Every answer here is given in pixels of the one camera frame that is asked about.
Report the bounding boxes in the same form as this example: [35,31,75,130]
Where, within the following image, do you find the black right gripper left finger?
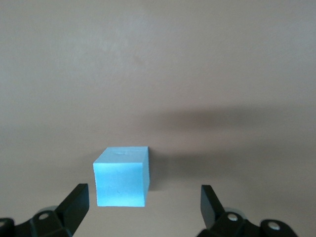
[15,184,89,237]

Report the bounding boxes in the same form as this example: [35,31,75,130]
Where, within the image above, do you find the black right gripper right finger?
[197,185,260,237]

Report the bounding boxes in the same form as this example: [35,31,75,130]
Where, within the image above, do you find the blue foam block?
[93,146,151,208]

